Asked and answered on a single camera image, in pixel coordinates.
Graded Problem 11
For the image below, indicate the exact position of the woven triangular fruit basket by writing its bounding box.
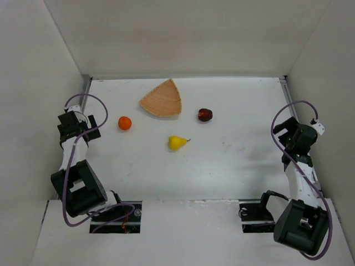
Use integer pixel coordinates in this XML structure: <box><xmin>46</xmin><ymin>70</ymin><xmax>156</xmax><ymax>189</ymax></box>
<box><xmin>139</xmin><ymin>79</ymin><xmax>182</xmax><ymax>117</ymax></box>

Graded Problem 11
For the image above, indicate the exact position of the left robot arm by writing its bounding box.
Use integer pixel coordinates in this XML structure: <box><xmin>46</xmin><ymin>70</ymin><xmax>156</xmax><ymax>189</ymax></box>
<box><xmin>50</xmin><ymin>111</ymin><xmax>121</xmax><ymax>218</ymax></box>

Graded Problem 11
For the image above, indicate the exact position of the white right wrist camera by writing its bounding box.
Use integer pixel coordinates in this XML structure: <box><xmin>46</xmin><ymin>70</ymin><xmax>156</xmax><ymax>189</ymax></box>
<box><xmin>311</xmin><ymin>119</ymin><xmax>325</xmax><ymax>136</ymax></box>

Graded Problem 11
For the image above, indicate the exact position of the fake dark red apple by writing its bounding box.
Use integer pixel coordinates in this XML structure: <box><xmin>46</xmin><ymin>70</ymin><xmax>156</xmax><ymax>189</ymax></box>
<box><xmin>197</xmin><ymin>108</ymin><xmax>213</xmax><ymax>122</ymax></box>

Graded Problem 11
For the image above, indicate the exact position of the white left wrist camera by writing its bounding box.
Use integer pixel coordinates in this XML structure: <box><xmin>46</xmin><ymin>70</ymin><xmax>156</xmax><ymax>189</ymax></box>
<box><xmin>64</xmin><ymin>105</ymin><xmax>82</xmax><ymax>112</ymax></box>

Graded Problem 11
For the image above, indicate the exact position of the fake orange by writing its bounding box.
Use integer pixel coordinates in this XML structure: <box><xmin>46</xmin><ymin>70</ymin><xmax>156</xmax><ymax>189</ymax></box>
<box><xmin>118</xmin><ymin>116</ymin><xmax>132</xmax><ymax>130</ymax></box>

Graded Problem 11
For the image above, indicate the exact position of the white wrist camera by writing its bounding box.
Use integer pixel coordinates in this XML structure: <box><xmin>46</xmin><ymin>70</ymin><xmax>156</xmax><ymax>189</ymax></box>
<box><xmin>64</xmin><ymin>105</ymin><xmax>82</xmax><ymax>112</ymax></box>
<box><xmin>311</xmin><ymin>119</ymin><xmax>325</xmax><ymax>136</ymax></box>

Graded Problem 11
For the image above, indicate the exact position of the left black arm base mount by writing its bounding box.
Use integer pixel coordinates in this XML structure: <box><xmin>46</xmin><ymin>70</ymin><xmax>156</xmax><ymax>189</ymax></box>
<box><xmin>89</xmin><ymin>201</ymin><xmax>143</xmax><ymax>234</ymax></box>

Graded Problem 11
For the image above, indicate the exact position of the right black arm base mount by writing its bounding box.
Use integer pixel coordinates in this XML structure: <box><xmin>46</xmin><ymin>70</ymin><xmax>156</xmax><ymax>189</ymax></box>
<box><xmin>238</xmin><ymin>200</ymin><xmax>276</xmax><ymax>233</ymax></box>

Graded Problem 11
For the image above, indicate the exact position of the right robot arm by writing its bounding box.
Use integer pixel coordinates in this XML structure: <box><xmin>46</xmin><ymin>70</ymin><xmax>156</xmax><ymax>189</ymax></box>
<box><xmin>272</xmin><ymin>117</ymin><xmax>329</xmax><ymax>257</ymax></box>

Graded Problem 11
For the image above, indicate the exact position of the fake yellow pear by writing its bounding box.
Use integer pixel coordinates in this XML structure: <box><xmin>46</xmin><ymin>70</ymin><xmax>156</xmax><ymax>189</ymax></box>
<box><xmin>168</xmin><ymin>135</ymin><xmax>190</xmax><ymax>151</ymax></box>

